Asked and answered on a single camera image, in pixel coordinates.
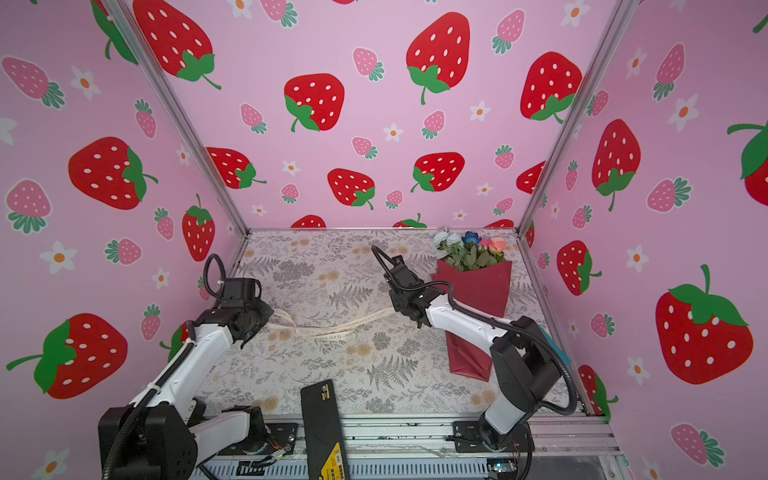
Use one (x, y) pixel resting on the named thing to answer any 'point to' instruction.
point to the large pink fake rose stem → (496, 248)
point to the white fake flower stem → (459, 256)
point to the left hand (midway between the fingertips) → (264, 308)
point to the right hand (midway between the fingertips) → (404, 287)
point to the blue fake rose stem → (471, 236)
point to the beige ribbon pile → (323, 330)
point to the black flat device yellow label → (325, 453)
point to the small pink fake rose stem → (485, 242)
